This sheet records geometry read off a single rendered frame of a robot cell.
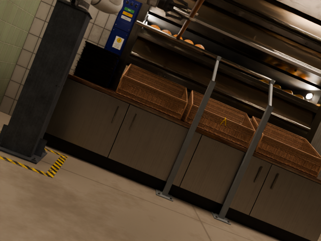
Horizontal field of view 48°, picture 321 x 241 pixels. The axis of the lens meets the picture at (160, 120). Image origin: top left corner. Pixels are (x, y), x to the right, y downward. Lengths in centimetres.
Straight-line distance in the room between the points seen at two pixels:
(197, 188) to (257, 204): 49
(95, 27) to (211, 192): 175
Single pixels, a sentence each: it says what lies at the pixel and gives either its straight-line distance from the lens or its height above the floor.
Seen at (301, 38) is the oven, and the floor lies 167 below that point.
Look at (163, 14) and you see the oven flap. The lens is 334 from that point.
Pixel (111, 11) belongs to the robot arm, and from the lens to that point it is 260.
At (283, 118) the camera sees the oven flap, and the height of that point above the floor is 95.
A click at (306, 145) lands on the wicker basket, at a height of 80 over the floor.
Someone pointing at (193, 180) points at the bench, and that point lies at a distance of 286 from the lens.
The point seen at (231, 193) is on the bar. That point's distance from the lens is 288.
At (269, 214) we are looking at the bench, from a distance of 307.
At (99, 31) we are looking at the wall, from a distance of 335.
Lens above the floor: 71
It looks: 4 degrees down
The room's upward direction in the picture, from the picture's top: 23 degrees clockwise
